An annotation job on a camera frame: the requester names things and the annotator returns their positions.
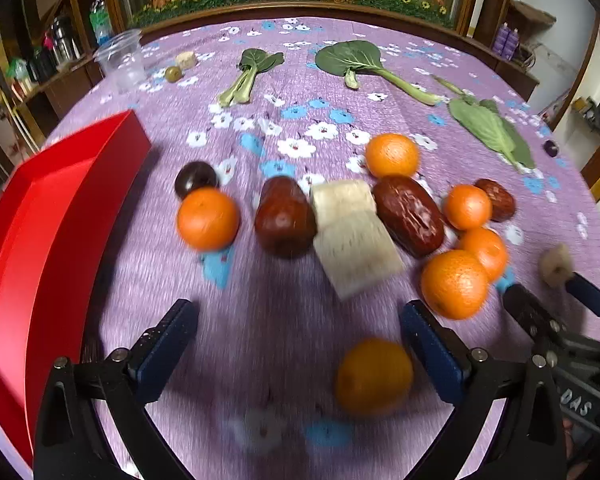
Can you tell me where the broad-leaf bok choy stalk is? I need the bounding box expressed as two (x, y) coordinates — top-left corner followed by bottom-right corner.
(314, 40), (443, 107)

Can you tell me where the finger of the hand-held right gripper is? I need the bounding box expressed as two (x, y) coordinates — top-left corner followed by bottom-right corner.
(565, 272), (600, 346)
(502, 284), (568, 356)

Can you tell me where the small red jujube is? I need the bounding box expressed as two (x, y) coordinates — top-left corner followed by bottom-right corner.
(474, 178), (517, 223)

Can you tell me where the purple floral tablecloth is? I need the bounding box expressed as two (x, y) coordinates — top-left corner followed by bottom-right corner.
(0, 16), (600, 480)

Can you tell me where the small round sugarcane piece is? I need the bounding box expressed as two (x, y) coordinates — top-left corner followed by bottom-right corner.
(539, 244), (575, 288)

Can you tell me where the steel thermos flask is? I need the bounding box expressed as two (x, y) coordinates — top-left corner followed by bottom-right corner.
(50, 15), (84, 61)

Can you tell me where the red box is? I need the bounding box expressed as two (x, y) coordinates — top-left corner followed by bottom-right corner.
(0, 109), (153, 468)

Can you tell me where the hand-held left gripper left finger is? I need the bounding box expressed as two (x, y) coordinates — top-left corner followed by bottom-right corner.
(34, 299), (201, 480)

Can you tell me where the peeled sugarcane piece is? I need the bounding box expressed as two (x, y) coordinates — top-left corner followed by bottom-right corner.
(312, 210), (406, 301)
(310, 178), (377, 228)

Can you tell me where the large red jujube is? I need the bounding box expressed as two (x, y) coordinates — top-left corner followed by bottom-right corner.
(254, 176), (317, 260)
(371, 175), (447, 258)

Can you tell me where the small bok choy stalk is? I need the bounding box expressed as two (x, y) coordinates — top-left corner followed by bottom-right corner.
(217, 48), (286, 108)

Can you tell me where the orange mandarin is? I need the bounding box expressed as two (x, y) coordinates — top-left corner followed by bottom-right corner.
(176, 187), (241, 252)
(442, 184), (493, 231)
(420, 250), (491, 321)
(459, 227), (510, 283)
(365, 133), (421, 179)
(335, 338), (415, 417)

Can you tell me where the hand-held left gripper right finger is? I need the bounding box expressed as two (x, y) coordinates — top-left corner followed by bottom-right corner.
(399, 300), (566, 480)

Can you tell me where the clear plastic cup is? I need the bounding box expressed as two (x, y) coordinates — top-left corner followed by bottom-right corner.
(93, 29), (148, 95)

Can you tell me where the green plastic bottle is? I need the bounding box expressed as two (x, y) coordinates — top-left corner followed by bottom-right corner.
(89, 0), (114, 46)

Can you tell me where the black item on shelf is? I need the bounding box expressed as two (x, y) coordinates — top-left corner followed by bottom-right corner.
(582, 100), (600, 133)

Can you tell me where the large green cabbage leaf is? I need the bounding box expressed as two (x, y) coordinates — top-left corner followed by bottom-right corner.
(447, 97), (537, 175)
(431, 74), (501, 115)

